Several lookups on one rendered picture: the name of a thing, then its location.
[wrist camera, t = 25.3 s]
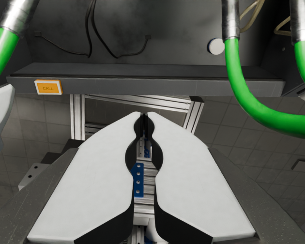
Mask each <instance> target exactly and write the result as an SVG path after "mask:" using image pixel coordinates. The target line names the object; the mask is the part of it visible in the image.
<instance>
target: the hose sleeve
mask: <svg viewBox="0 0 305 244"><path fill-rule="evenodd" d="M38 3H39V0H9V1H7V3H6V7H5V9H4V10H3V12H2V16H1V18H0V28H3V29H6V30H8V31H10V32H12V33H14V34H15V35H17V36H18V37H19V38H20V39H23V37H24V35H25V33H26V30H27V29H28V28H29V26H30V25H29V24H30V21H31V20H32V18H33V14H34V12H35V10H36V7H37V5H38Z"/></svg>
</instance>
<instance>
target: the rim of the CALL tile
mask: <svg viewBox="0 0 305 244"><path fill-rule="evenodd" d="M34 83H35V86H36V89H37V92H38V94H59V95H61V94H62V92H61V87H60V82H59V81H34ZM37 83H57V85H58V89H59V93H39V90H38V87H37Z"/></svg>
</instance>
